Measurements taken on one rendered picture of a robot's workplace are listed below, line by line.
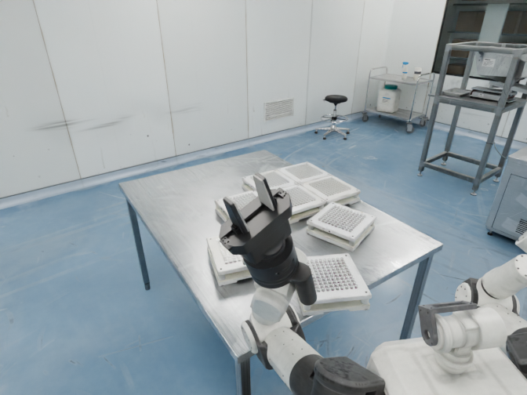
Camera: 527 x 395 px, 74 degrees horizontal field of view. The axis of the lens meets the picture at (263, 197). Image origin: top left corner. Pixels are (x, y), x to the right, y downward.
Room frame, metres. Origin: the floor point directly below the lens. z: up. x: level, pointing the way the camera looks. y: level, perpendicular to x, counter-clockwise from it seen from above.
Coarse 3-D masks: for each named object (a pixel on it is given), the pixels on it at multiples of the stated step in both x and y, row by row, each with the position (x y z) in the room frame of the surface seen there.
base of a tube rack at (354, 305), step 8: (312, 304) 0.93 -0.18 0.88; (320, 304) 0.93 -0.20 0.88; (328, 304) 0.93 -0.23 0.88; (336, 304) 0.93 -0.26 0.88; (344, 304) 0.93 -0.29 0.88; (352, 304) 0.93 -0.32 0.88; (360, 304) 0.93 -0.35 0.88; (368, 304) 0.93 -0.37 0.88; (304, 312) 0.90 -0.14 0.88; (312, 312) 0.90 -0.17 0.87; (320, 312) 0.91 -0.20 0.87
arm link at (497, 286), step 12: (504, 264) 0.68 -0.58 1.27; (492, 276) 0.68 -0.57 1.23; (504, 276) 0.65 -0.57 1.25; (480, 288) 0.70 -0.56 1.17; (492, 288) 0.67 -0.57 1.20; (504, 288) 0.65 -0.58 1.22; (516, 288) 0.63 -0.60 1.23; (480, 300) 0.67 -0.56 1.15; (492, 300) 0.67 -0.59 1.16; (504, 300) 0.67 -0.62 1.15
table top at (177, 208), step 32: (224, 160) 2.37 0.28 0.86; (256, 160) 2.37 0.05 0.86; (128, 192) 1.86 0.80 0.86; (160, 192) 1.86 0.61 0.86; (192, 192) 1.86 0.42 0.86; (224, 192) 1.86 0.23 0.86; (160, 224) 1.51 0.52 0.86; (192, 224) 1.51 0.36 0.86; (384, 224) 1.51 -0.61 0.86; (192, 256) 1.24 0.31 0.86; (352, 256) 1.24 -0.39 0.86; (384, 256) 1.24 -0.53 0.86; (416, 256) 1.24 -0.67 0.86; (192, 288) 1.04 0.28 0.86; (224, 288) 1.04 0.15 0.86; (224, 320) 0.88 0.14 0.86
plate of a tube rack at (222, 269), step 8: (208, 240) 1.27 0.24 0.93; (216, 248) 1.20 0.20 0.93; (216, 256) 1.15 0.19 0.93; (240, 256) 1.15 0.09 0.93; (216, 264) 1.10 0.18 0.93; (224, 264) 1.10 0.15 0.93; (232, 264) 1.10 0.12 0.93; (240, 264) 1.10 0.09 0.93; (224, 272) 1.06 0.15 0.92; (232, 272) 1.07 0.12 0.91
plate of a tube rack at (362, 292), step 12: (324, 264) 1.10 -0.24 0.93; (348, 264) 1.10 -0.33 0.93; (324, 276) 1.03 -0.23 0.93; (348, 276) 1.03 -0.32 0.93; (360, 276) 1.03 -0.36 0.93; (348, 288) 0.96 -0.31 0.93; (360, 288) 0.96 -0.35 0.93; (324, 300) 0.91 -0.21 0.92; (336, 300) 0.92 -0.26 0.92; (348, 300) 0.92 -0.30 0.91
